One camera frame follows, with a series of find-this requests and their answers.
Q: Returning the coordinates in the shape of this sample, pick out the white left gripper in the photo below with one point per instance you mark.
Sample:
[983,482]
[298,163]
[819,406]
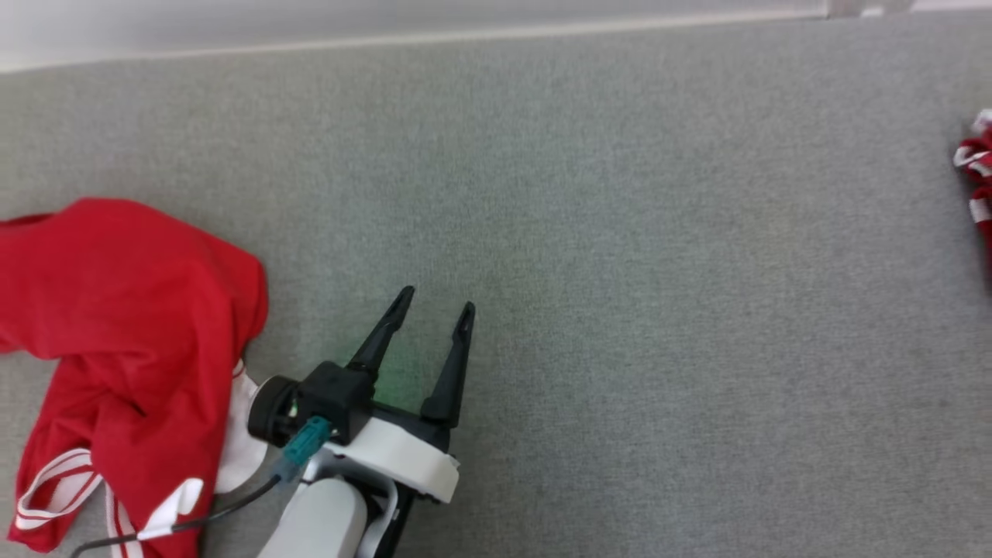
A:
[411,457]

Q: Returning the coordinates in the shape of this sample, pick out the grey fabric sofa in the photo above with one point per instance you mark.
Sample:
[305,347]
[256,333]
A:
[659,310]

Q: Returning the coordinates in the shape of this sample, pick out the red shorts with white print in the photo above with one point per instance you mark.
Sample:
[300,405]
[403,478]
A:
[978,155]

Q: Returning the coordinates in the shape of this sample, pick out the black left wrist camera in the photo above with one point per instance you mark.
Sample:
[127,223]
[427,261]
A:
[333,395]

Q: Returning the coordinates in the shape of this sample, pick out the red shirt with white trim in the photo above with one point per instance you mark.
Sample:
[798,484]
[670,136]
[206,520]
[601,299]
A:
[124,325]

